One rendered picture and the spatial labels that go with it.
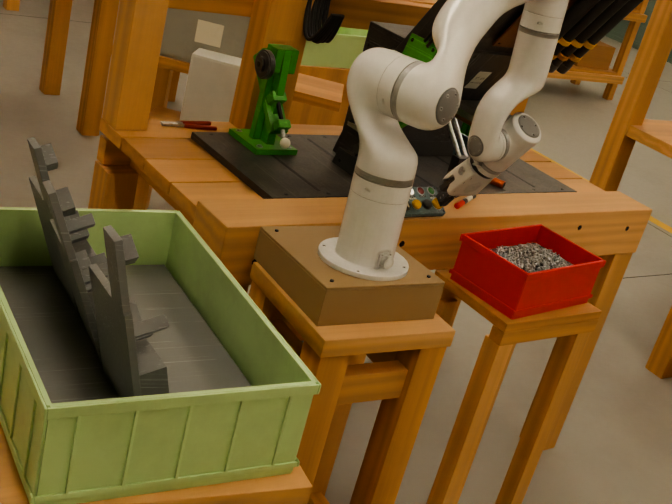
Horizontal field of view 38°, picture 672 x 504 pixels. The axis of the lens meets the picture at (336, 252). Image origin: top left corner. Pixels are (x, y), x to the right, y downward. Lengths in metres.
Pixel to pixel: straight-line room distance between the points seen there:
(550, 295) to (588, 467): 1.19
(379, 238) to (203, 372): 0.48
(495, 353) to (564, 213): 0.64
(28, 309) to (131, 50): 0.96
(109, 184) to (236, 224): 0.62
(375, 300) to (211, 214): 0.44
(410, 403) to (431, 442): 1.17
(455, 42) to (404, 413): 0.77
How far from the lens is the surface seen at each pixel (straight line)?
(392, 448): 2.14
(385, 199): 1.90
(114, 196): 2.66
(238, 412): 1.45
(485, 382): 2.33
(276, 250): 2.00
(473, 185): 2.36
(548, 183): 3.03
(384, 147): 1.89
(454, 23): 1.92
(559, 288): 2.38
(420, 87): 1.82
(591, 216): 2.90
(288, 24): 2.72
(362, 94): 1.89
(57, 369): 1.61
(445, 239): 2.51
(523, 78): 2.21
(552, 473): 3.34
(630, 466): 3.56
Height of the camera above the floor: 1.72
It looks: 23 degrees down
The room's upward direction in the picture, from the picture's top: 15 degrees clockwise
